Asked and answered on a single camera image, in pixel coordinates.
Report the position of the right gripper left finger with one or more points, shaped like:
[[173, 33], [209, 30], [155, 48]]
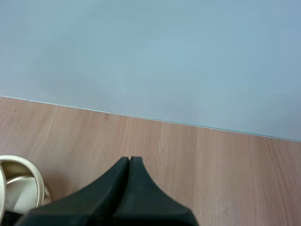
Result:
[[94, 202]]

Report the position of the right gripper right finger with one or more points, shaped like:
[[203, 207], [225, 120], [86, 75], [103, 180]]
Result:
[[145, 202]]

